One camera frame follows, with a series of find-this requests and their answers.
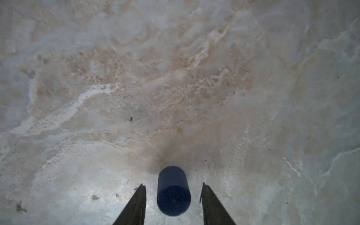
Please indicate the dark blue glue cap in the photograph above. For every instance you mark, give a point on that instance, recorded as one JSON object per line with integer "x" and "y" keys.
{"x": 173, "y": 195}

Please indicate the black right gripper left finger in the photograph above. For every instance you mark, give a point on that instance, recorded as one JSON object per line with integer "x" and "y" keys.
{"x": 134, "y": 211}

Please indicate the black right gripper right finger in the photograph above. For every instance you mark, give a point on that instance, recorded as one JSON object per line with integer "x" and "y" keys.
{"x": 214, "y": 212}

